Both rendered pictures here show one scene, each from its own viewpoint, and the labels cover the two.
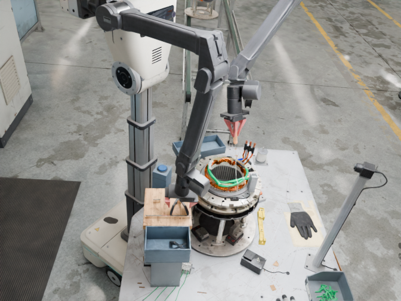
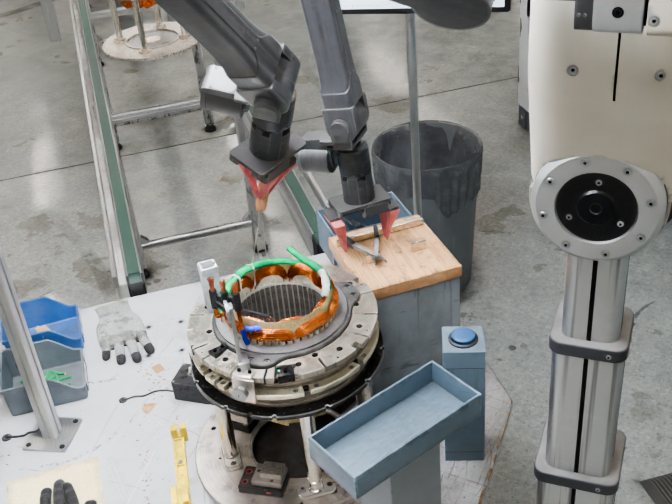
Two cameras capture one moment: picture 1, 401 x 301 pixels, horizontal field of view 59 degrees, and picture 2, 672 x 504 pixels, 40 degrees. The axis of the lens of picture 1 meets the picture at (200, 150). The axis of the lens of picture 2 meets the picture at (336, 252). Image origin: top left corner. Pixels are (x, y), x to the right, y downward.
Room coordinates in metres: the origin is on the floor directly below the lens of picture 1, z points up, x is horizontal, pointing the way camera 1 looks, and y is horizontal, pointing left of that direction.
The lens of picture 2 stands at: (2.37, -0.18, 2.02)
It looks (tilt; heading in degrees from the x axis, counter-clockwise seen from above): 33 degrees down; 173
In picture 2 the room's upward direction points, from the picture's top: 6 degrees counter-clockwise
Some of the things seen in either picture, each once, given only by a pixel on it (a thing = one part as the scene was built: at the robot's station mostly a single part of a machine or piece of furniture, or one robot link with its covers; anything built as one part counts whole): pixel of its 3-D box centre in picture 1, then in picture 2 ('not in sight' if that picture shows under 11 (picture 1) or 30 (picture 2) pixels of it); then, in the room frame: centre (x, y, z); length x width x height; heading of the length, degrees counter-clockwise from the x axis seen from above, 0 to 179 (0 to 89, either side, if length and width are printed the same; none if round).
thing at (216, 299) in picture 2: (249, 148); (225, 300); (1.23, -0.21, 1.21); 0.04 x 0.04 x 0.03; 13
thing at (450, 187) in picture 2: not in sight; (427, 188); (-0.39, 0.51, 0.39); 0.39 x 0.39 x 0.35
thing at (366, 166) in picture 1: (363, 169); not in sight; (0.98, -0.58, 1.37); 0.06 x 0.04 x 0.04; 71
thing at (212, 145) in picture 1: (197, 165); (400, 481); (1.39, 0.01, 0.92); 0.25 x 0.11 x 0.28; 118
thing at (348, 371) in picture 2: not in sight; (333, 376); (1.27, -0.06, 1.05); 0.09 x 0.04 x 0.01; 103
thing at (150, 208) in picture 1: (167, 208); (393, 256); (0.96, 0.10, 1.05); 0.20 x 0.19 x 0.02; 9
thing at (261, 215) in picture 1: (261, 224); (179, 472); (1.15, -0.35, 0.80); 0.22 x 0.04 x 0.03; 0
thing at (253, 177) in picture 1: (252, 182); (211, 286); (1.08, -0.24, 1.14); 0.03 x 0.03 x 0.09; 13
